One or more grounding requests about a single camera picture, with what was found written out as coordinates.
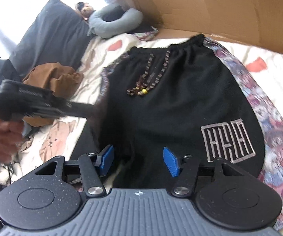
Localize person's left hand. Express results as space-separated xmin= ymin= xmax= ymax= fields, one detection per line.
xmin=0 ymin=119 xmax=24 ymax=164

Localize brown garment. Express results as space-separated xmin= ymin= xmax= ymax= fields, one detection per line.
xmin=22 ymin=62 xmax=84 ymax=127

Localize dark grey pillow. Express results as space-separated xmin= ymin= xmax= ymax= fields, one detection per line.
xmin=9 ymin=0 xmax=91 ymax=78

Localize black shorts with patterned sides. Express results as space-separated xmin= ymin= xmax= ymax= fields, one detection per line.
xmin=71 ymin=34 xmax=283 ymax=228

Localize flattened cardboard sheet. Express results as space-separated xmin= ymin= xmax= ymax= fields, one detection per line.
xmin=120 ymin=0 xmax=283 ymax=54

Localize brown teddy bear toy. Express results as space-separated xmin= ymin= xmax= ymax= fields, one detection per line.
xmin=75 ymin=2 xmax=95 ymax=21

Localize grey neck pillow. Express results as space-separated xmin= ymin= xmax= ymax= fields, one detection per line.
xmin=87 ymin=3 xmax=143 ymax=39

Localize cream cartoon print bedsheet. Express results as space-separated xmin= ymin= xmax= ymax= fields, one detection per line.
xmin=0 ymin=30 xmax=283 ymax=236

